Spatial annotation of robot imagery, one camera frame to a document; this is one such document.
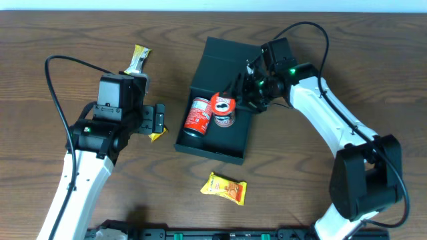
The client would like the small yellow snack packet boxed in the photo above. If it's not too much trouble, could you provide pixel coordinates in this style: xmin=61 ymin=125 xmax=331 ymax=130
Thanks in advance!
xmin=149 ymin=127 xmax=168 ymax=143

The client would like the dark green box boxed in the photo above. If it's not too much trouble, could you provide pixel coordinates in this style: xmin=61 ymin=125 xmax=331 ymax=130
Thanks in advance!
xmin=174 ymin=37 xmax=260 ymax=165

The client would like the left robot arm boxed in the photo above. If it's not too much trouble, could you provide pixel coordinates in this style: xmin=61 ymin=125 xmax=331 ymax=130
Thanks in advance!
xmin=37 ymin=102 xmax=165 ymax=239

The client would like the green yellow snack bar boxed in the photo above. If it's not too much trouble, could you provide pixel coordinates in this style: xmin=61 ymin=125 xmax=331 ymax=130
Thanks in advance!
xmin=124 ymin=45 xmax=151 ymax=75

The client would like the orange yellow snack bag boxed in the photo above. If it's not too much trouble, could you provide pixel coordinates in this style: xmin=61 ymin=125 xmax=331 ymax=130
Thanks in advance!
xmin=200 ymin=172 xmax=248 ymax=206

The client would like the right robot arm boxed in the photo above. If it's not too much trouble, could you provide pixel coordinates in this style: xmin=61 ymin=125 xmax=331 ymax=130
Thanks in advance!
xmin=230 ymin=63 xmax=410 ymax=239

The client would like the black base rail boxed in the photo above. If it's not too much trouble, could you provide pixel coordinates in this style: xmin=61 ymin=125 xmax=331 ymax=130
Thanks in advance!
xmin=85 ymin=219 xmax=390 ymax=240

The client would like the red Pringles can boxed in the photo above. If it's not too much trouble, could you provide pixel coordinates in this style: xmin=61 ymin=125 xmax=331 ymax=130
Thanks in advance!
xmin=210 ymin=92 xmax=236 ymax=127
xmin=183 ymin=97 xmax=212 ymax=137

